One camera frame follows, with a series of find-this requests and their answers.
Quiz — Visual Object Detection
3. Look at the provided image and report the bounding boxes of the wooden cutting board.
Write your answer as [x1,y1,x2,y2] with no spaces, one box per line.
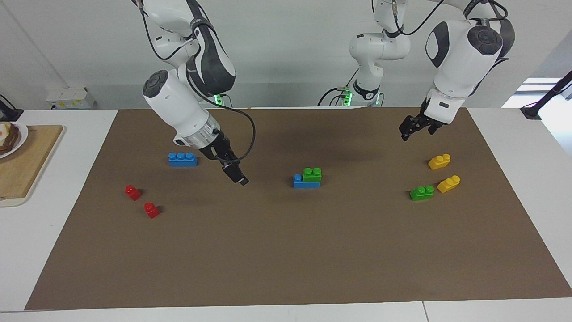
[0,124,65,207]

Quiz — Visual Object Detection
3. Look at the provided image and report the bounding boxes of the yellow two-stud toy brick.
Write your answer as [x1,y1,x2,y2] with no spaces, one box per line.
[428,153,451,170]
[437,175,461,194]

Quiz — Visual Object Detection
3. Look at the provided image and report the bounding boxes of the blue three-stud toy brick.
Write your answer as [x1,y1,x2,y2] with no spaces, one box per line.
[168,152,198,167]
[293,174,321,189]

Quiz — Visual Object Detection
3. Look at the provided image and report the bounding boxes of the toast with fried egg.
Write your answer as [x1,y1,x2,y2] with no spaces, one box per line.
[0,123,21,156]

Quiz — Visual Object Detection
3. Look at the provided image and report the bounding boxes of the black left arm base cable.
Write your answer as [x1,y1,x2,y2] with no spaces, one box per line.
[317,67,360,107]

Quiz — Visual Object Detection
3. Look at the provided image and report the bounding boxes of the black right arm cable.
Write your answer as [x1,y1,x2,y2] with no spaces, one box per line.
[134,0,257,168]

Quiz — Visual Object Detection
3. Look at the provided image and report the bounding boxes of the white plate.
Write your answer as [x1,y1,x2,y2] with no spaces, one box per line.
[0,122,29,159]

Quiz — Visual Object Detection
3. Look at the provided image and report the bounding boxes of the black desk mount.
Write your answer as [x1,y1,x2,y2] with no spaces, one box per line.
[0,95,24,122]

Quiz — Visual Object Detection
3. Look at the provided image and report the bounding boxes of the black clamp stand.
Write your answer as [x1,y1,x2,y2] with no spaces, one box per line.
[521,71,572,120]

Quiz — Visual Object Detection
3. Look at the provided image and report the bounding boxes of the white power strip box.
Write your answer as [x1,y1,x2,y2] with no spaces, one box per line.
[46,87,96,109]

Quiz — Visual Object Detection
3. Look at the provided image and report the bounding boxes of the brown paper table mat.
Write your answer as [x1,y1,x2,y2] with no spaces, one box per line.
[25,106,572,310]

